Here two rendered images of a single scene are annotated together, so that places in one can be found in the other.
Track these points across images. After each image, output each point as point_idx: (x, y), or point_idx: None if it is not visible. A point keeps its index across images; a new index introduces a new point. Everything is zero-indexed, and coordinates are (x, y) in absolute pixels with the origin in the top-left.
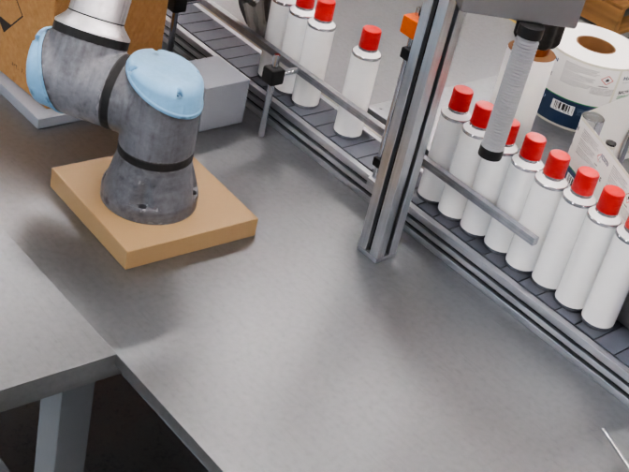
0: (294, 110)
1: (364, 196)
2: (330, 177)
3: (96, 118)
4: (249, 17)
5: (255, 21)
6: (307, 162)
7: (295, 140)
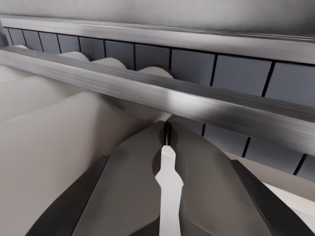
0: (70, 38)
1: (6, 15)
2: (33, 10)
3: None
4: (214, 177)
5: (185, 171)
6: (53, 4)
7: (77, 20)
